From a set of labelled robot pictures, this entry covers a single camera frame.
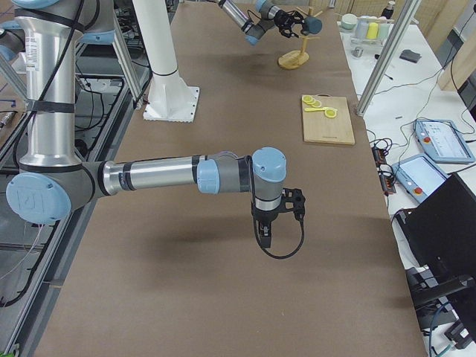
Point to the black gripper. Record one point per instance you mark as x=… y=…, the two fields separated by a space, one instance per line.
x=263 y=217
x=280 y=18

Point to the dark blue mug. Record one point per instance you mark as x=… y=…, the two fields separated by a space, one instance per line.
x=311 y=25

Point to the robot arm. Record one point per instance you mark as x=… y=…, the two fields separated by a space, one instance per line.
x=269 y=16
x=53 y=181

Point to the bamboo cup rack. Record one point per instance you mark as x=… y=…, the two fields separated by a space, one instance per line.
x=295 y=59

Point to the grey cup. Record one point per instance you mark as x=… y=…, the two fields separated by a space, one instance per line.
x=361 y=29

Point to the small metal cup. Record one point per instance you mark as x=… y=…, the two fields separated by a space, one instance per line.
x=357 y=52

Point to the yellow cup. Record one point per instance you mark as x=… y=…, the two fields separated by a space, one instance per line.
x=372 y=30

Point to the pale green bowl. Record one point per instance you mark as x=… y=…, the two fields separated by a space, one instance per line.
x=349 y=21

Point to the lemon slice top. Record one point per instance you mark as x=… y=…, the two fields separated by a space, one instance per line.
x=308 y=99

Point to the yellow plastic knife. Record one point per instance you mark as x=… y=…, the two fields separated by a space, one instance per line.
x=312 y=109

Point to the lemon slice front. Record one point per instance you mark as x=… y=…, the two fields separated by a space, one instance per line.
x=330 y=112

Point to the black bottle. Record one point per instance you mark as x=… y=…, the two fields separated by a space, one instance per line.
x=389 y=9

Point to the bamboo cutting board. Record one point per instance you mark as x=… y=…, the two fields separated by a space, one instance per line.
x=317 y=128

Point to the dark grey cloth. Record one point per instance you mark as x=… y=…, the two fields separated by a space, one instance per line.
x=410 y=56

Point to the power strip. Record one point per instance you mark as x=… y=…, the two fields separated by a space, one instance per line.
x=384 y=170

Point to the lower teach pendant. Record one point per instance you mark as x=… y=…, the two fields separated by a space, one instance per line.
x=419 y=175

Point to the teach pendant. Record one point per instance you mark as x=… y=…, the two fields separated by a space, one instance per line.
x=419 y=175
x=443 y=142

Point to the black monitor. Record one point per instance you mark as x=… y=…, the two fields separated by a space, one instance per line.
x=441 y=235

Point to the upper teach pendant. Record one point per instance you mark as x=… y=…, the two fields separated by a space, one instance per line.
x=443 y=142

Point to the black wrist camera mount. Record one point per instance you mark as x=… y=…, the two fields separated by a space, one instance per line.
x=293 y=201

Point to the aluminium frame post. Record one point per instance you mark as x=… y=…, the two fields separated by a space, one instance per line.
x=395 y=37

